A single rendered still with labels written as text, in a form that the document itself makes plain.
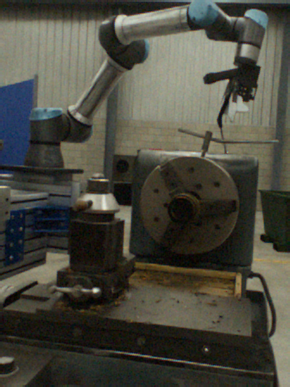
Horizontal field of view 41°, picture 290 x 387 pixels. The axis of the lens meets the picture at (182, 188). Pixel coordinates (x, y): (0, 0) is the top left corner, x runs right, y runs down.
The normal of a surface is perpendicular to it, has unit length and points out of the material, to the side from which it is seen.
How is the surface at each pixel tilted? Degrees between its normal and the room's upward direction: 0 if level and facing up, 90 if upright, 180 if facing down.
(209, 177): 90
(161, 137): 90
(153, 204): 90
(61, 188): 90
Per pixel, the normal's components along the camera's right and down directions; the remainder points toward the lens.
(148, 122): -0.12, 0.06
